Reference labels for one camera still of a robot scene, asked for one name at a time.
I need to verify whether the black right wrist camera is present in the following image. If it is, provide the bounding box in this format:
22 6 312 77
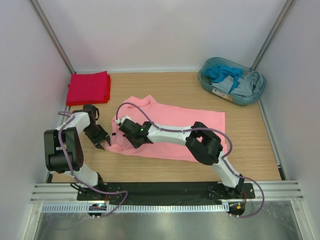
119 118 141 137

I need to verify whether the left rear aluminium post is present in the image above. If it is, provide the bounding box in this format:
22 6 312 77
29 0 76 74

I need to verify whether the aluminium post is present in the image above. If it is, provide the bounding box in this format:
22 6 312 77
250 0 297 71
29 0 76 74

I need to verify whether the white slotted cable duct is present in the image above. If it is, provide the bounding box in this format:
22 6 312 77
41 202 229 214

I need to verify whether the grey blue t shirt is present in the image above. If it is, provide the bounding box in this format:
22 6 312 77
211 71 267 100

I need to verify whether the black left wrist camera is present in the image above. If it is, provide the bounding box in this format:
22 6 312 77
82 104 100 123

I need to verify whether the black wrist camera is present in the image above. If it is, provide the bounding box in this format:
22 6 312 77
119 118 141 137
82 104 100 123

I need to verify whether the aluminium frame rail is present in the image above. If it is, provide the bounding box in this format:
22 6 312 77
29 180 304 204

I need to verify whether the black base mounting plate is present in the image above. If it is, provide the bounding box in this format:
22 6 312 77
76 181 256 206

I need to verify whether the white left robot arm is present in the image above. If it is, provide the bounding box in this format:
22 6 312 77
43 104 111 200

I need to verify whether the pink t shirt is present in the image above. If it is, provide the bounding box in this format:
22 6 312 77
105 95 226 163

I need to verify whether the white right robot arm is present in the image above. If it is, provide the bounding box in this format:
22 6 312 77
118 118 244 198

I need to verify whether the right rear aluminium post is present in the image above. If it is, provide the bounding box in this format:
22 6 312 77
250 0 297 71

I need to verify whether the teal plastic bin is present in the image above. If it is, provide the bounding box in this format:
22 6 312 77
197 57 267 106

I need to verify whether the folded magenta t shirt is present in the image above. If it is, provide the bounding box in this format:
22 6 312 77
65 71 109 105

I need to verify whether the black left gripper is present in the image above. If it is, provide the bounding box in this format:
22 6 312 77
84 123 110 149

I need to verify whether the folded red t shirt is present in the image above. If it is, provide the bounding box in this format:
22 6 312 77
65 70 112 107

